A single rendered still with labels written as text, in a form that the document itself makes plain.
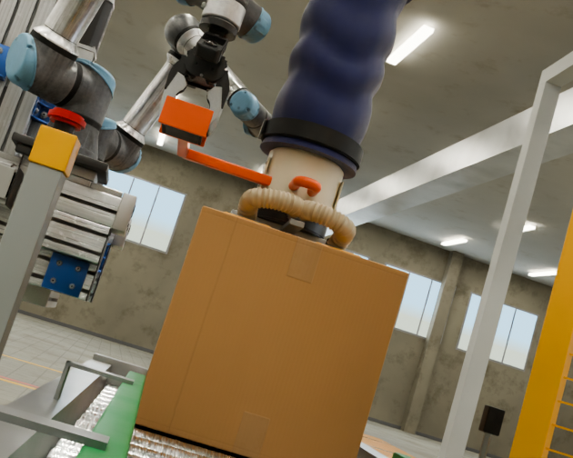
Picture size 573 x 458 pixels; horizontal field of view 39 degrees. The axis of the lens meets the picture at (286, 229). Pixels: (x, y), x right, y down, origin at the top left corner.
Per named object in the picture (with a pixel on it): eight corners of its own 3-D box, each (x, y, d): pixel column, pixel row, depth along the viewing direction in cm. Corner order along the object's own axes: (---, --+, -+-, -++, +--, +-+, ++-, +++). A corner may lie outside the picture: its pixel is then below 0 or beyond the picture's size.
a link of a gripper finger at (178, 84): (161, 127, 150) (192, 90, 152) (160, 119, 144) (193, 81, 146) (147, 116, 150) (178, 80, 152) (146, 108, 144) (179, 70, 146)
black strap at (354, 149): (369, 160, 169) (375, 143, 169) (264, 124, 166) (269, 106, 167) (346, 180, 191) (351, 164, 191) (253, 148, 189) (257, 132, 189)
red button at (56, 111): (78, 135, 146) (85, 115, 146) (40, 123, 145) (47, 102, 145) (82, 144, 152) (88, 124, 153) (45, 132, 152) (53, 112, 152)
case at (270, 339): (348, 488, 144) (409, 273, 150) (130, 423, 140) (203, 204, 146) (296, 441, 202) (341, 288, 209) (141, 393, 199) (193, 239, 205)
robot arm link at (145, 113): (78, 149, 255) (184, 10, 255) (105, 164, 268) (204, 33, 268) (103, 168, 250) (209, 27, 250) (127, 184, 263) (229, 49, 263)
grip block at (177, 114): (205, 137, 141) (214, 111, 142) (157, 121, 140) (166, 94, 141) (203, 147, 149) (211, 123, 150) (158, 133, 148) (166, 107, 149)
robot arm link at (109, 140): (57, 145, 243) (73, 104, 245) (83, 160, 255) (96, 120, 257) (89, 153, 238) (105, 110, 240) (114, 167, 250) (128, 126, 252)
